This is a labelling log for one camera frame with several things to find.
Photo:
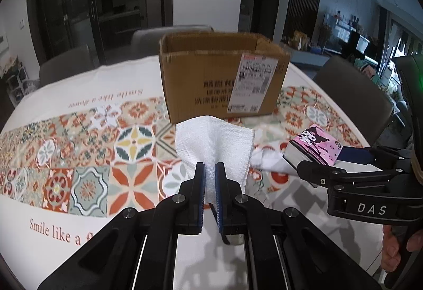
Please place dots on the white shelf rack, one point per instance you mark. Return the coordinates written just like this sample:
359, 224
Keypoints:
18, 83

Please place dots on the pink cartoon tissue pack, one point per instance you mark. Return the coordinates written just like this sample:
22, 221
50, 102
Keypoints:
315, 145

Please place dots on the person's right hand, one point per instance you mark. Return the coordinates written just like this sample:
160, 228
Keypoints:
390, 255

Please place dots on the brown cardboard box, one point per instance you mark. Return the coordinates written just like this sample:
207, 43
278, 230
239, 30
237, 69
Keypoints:
220, 74

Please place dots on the grey chair far left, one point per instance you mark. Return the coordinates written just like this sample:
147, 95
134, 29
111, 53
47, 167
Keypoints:
65, 65

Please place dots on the grey chair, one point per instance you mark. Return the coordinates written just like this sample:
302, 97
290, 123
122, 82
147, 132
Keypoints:
362, 101
145, 42
65, 65

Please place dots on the grey chair right side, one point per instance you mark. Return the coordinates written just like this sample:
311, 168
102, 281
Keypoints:
362, 101

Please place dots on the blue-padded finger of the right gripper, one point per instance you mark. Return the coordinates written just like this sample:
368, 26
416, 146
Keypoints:
356, 155

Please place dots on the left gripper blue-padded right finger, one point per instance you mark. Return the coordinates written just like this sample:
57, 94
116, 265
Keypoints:
283, 249

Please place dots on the white towel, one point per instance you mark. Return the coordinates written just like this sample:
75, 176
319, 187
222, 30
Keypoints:
210, 140

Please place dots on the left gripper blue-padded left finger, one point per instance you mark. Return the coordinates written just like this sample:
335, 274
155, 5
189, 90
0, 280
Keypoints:
136, 249

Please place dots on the patterned tile tablecloth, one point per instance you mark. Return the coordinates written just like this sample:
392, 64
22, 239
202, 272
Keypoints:
76, 152

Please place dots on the grey chair far middle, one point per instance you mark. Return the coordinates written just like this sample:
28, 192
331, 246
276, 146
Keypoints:
145, 42

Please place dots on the white microfibre cloth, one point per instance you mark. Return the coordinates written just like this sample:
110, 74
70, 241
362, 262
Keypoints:
269, 157

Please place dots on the white low tv cabinet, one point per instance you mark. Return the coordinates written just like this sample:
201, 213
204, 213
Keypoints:
305, 60

